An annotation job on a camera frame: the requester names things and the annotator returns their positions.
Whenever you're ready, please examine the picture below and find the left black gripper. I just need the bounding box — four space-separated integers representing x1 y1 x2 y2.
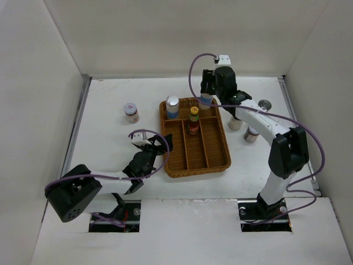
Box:
137 134 172 166

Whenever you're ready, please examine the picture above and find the tall blue label jar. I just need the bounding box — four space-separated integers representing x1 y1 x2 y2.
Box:
199 93 213 110

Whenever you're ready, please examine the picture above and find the red sauce bottle yellow cap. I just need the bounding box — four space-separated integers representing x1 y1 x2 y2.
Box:
188 106 200 135

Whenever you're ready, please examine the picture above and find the dark paste jar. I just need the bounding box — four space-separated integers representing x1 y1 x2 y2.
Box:
244 126 260 143
124 103 139 124

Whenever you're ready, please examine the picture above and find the black knob white powder bottle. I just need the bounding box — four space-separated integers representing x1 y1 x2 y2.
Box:
228 117 243 131

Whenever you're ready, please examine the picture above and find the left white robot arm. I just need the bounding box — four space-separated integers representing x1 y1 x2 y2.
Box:
44 129 173 222

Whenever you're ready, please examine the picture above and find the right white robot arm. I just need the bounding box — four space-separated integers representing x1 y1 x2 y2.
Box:
200 66 309 219

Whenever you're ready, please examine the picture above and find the brown wicker divided tray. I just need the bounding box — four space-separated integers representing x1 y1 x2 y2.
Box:
159 98 231 178

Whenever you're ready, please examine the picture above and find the dark cap salt shaker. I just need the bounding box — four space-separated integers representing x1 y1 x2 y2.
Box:
258 99 272 112

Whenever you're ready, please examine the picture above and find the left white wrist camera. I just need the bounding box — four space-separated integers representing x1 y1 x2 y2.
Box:
129 132 149 146

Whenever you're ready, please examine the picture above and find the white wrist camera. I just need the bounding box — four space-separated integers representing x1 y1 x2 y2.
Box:
129 132 149 146
214 55 231 67

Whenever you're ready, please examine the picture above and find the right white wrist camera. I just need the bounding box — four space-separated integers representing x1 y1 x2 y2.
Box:
214 55 231 67

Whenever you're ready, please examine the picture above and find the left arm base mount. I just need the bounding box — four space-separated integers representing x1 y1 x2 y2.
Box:
88 193 141 233

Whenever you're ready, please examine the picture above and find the right aluminium table rail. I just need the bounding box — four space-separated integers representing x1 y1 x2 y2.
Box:
277 77 323 187

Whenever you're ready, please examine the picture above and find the aluminium table rail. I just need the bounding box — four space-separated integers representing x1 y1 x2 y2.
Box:
277 77 323 187
57 74 92 179

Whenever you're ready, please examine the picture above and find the left aluminium table rail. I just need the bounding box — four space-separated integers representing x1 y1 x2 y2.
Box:
57 74 92 179

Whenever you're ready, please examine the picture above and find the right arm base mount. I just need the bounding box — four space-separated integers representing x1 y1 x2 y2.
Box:
238 199 292 232

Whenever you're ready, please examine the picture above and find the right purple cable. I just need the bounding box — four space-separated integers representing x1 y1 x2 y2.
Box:
188 53 326 226

